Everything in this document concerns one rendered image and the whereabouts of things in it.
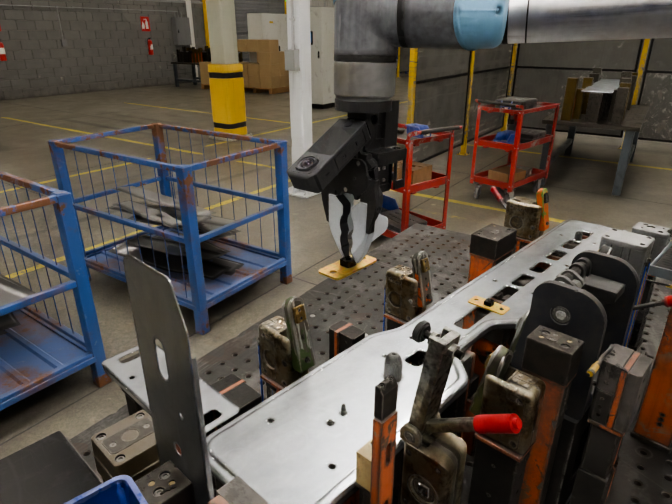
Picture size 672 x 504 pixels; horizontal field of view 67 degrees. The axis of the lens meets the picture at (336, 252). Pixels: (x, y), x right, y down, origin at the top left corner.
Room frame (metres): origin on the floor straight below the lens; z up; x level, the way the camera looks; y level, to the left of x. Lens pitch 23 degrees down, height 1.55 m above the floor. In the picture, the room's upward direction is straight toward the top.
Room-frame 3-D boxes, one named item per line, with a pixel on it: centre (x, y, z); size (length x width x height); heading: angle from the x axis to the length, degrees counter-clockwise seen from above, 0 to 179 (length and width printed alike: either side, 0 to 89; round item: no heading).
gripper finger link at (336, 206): (0.67, -0.02, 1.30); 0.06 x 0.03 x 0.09; 137
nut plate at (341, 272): (0.63, -0.02, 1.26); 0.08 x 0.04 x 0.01; 137
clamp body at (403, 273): (1.04, -0.16, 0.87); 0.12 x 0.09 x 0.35; 47
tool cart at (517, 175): (5.01, -1.74, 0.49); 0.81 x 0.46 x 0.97; 133
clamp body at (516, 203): (1.52, -0.60, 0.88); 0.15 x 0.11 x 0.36; 47
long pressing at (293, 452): (0.99, -0.34, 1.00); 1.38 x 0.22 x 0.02; 137
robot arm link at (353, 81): (0.66, -0.03, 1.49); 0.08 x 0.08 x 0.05
